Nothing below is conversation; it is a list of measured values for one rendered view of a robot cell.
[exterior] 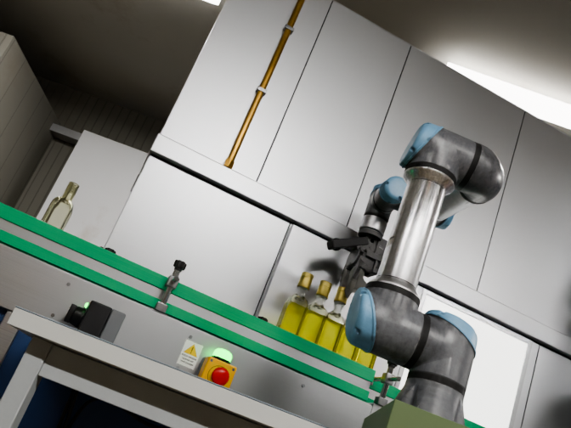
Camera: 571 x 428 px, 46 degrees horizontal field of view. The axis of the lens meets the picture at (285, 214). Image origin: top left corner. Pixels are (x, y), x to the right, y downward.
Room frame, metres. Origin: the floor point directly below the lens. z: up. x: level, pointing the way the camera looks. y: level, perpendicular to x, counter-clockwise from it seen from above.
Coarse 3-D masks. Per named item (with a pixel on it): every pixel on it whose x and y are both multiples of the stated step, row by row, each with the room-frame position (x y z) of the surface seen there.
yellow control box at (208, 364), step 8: (208, 360) 1.51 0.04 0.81; (216, 360) 1.52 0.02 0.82; (200, 368) 1.56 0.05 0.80; (208, 368) 1.51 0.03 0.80; (216, 368) 1.52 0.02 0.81; (224, 368) 1.52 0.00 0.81; (232, 368) 1.53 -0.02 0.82; (200, 376) 1.52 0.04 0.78; (208, 376) 1.52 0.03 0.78; (232, 376) 1.53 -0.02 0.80
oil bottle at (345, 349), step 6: (342, 336) 1.79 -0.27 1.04; (342, 342) 1.79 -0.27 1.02; (348, 342) 1.79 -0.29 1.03; (342, 348) 1.79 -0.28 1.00; (348, 348) 1.79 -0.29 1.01; (354, 348) 1.79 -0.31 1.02; (342, 354) 1.79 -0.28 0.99; (348, 354) 1.79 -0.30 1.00; (354, 354) 1.79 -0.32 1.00; (354, 360) 1.80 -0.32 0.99
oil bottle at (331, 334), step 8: (328, 312) 1.81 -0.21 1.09; (328, 320) 1.77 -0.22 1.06; (336, 320) 1.78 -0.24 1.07; (344, 320) 1.79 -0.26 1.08; (328, 328) 1.77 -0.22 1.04; (336, 328) 1.78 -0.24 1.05; (320, 336) 1.78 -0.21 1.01; (328, 336) 1.78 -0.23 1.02; (336, 336) 1.78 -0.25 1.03; (320, 344) 1.77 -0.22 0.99; (328, 344) 1.78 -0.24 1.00; (336, 344) 1.78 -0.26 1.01
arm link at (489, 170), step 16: (480, 160) 1.27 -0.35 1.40; (496, 160) 1.28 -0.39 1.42; (480, 176) 1.28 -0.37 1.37; (496, 176) 1.29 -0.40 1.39; (464, 192) 1.34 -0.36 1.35; (480, 192) 1.32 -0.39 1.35; (496, 192) 1.34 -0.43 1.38; (448, 208) 1.54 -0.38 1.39; (464, 208) 1.51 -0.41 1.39; (448, 224) 1.70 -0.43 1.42
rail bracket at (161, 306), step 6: (174, 264) 1.55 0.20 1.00; (180, 264) 1.54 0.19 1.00; (186, 264) 1.56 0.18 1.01; (174, 270) 1.55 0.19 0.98; (180, 270) 1.55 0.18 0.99; (174, 276) 1.54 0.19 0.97; (168, 282) 1.54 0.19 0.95; (174, 282) 1.51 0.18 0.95; (168, 288) 1.55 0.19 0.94; (174, 288) 1.55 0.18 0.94; (168, 294) 1.55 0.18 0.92; (162, 300) 1.55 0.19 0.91; (156, 306) 1.54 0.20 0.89; (162, 306) 1.54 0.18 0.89; (156, 312) 1.55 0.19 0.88; (162, 312) 1.55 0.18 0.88
